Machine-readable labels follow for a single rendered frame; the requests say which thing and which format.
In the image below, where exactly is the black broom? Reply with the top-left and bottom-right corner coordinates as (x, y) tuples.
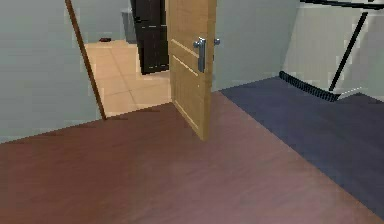
(278, 11), (369, 103)

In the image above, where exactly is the brown wooden door frame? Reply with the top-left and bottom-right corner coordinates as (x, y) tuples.
(64, 0), (108, 121)

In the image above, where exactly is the silver door lever handle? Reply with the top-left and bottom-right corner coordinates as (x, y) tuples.
(192, 36), (207, 74)

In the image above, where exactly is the dark brown cupboard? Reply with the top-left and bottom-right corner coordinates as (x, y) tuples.
(130, 0), (170, 76)

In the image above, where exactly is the grey bin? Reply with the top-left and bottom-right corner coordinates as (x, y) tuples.
(120, 8), (138, 45)

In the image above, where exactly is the light wooden room door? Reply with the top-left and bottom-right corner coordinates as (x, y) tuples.
(165, 0), (218, 142)

